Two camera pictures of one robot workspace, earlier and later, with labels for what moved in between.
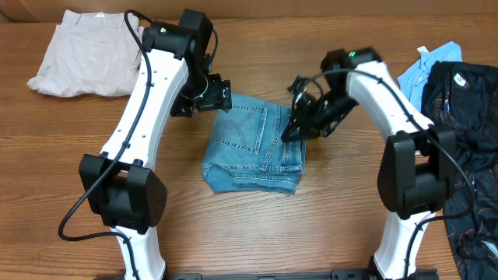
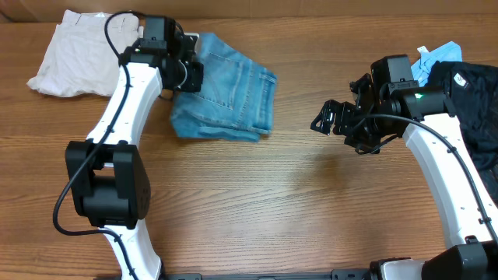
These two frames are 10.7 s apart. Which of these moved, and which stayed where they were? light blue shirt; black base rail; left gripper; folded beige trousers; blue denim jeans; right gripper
Moved: right gripper; left gripper; blue denim jeans
Stayed: light blue shirt; black base rail; folded beige trousers
